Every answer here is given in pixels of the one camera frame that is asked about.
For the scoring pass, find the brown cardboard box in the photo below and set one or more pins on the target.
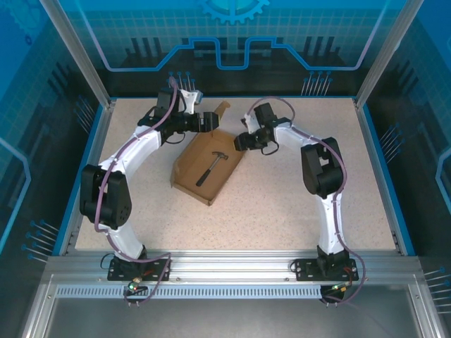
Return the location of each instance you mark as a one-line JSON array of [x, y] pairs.
[[190, 172]]

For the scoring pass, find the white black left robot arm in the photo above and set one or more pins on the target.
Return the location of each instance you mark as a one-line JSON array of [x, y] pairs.
[[105, 200]]

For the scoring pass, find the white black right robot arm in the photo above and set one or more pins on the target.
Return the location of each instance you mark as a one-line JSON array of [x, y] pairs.
[[322, 172]]

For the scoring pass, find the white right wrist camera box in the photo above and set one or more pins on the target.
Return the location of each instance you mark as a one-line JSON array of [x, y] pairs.
[[249, 122]]

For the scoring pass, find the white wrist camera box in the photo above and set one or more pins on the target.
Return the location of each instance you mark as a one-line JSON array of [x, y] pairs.
[[249, 122], [192, 99]]

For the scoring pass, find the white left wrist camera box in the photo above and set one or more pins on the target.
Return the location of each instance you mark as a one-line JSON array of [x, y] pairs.
[[192, 99]]

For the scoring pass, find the aluminium mounting rail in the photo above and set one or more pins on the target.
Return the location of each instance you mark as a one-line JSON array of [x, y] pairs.
[[229, 265]]

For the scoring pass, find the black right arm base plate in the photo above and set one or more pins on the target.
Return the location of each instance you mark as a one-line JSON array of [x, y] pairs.
[[308, 270]]

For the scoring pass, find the aluminium frame post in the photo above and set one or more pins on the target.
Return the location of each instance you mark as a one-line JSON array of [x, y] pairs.
[[384, 56], [81, 56]]

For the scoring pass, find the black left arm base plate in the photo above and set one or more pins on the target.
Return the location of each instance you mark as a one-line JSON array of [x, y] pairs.
[[120, 273]]

